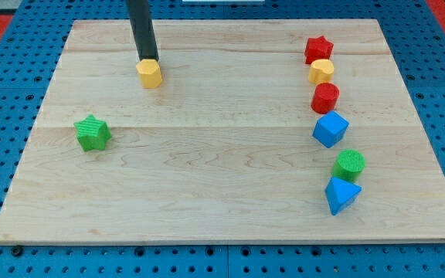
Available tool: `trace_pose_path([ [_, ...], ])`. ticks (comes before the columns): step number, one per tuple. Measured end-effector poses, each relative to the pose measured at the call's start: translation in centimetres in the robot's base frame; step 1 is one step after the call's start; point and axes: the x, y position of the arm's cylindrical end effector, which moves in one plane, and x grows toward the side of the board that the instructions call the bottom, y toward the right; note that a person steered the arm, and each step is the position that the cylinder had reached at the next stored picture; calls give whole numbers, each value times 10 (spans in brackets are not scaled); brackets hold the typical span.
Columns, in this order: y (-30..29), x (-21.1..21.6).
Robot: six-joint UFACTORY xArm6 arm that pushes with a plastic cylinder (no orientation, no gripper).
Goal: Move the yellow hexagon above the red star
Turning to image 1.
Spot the yellow hexagon block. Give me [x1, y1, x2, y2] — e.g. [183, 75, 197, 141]
[136, 59, 163, 89]

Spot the red cylinder block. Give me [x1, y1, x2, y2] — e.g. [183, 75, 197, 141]
[311, 83, 340, 114]

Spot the green cylinder block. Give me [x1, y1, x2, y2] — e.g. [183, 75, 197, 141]
[331, 149, 366, 183]

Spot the wooden board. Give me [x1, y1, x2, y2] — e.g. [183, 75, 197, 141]
[0, 19, 445, 246]

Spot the yellow heart block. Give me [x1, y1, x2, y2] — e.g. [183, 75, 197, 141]
[307, 59, 335, 85]

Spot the blue cube block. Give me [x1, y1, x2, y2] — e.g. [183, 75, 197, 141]
[312, 111, 349, 148]

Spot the red star block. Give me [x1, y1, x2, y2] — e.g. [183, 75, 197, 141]
[304, 36, 334, 64]

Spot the green star block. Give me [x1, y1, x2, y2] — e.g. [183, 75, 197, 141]
[73, 114, 111, 151]

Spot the blue triangle block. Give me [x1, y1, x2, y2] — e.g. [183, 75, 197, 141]
[324, 177, 362, 215]

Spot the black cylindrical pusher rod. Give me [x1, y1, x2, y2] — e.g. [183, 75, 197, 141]
[125, 0, 159, 61]

